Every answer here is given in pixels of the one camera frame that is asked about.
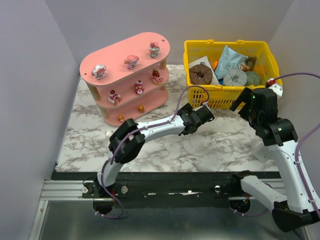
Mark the orange bear toy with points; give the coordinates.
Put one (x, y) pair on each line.
(141, 109)
(120, 118)

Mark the brown round cake pack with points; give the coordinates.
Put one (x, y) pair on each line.
(200, 74)

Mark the pink three-tier shelf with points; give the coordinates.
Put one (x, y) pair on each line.
(119, 78)

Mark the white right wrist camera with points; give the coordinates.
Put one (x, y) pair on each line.
(275, 87)

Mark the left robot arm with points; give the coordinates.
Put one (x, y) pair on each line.
(127, 141)

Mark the white flat packet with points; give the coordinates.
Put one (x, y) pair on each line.
(201, 61)

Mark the pink flower-ring bunny toy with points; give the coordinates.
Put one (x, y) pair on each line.
(154, 49)

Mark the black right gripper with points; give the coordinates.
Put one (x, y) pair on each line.
(243, 104)

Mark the strawberry donut toy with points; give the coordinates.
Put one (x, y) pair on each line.
(157, 79)

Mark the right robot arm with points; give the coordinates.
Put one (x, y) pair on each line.
(300, 206)

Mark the grey round cake pack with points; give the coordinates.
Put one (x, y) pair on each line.
(235, 78)

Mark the yellow plastic basket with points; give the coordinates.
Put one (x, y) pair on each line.
(221, 97)

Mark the red white bow toy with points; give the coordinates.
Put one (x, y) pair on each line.
(114, 97)

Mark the green round cake pack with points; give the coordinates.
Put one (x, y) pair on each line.
(253, 79)

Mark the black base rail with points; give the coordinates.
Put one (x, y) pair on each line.
(147, 189)

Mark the pink strawberry bear toy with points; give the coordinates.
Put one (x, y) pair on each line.
(138, 87)

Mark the pink white hooded toy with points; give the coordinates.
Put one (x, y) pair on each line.
(99, 71)

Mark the pink wide-eared toy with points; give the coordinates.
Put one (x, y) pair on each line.
(131, 61)

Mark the light blue snack bag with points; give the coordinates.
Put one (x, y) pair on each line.
(230, 59)

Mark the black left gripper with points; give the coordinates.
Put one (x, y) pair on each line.
(204, 115)

